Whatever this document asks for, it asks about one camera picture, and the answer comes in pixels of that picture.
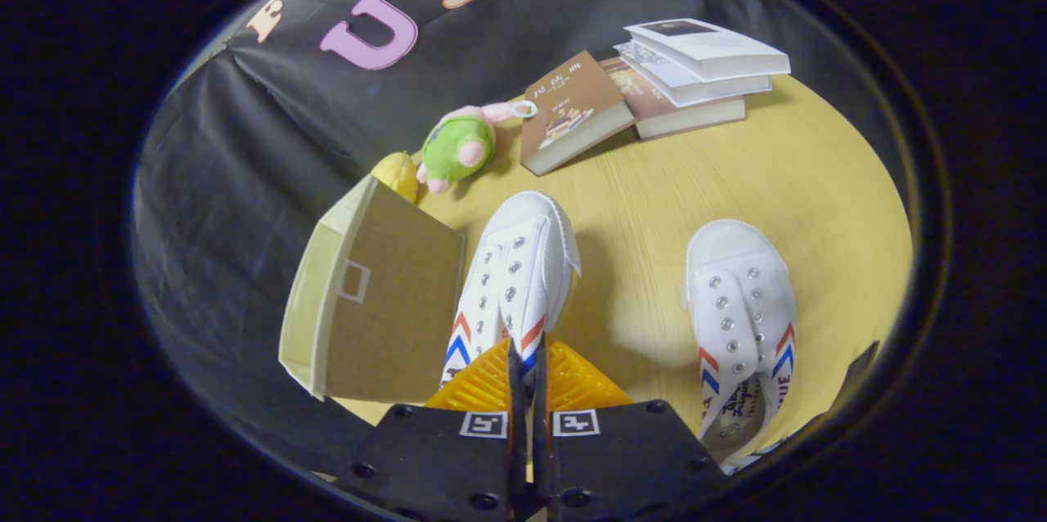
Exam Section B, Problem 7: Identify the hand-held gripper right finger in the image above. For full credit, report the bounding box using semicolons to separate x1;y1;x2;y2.
532;334;729;522

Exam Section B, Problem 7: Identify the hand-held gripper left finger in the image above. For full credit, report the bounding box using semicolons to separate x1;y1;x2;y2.
335;338;528;522

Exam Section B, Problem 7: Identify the brown cardboard storage box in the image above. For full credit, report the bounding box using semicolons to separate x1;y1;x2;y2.
278;174;467;404

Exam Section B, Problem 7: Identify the white shoe striped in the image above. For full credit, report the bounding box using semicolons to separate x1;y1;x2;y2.
439;191;583;392
683;219;798;475

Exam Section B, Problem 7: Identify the yellow plush toy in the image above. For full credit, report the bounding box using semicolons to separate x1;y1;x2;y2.
372;151;420;204

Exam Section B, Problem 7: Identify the green and pink plush toy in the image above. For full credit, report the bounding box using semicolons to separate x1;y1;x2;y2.
416;101;538;196

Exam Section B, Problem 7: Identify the brown cover book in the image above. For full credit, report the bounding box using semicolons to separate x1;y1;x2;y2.
519;50;636;178

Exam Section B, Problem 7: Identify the tan cover book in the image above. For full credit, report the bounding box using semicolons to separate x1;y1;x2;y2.
600;56;747;140

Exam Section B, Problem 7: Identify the black backdrop cloth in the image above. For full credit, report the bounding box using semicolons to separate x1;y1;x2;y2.
131;0;909;474

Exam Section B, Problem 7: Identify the white patterned cover book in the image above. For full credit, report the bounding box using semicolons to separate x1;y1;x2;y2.
613;39;774;108

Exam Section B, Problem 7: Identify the white book dark cover picture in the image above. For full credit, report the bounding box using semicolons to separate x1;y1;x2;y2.
623;18;792;83

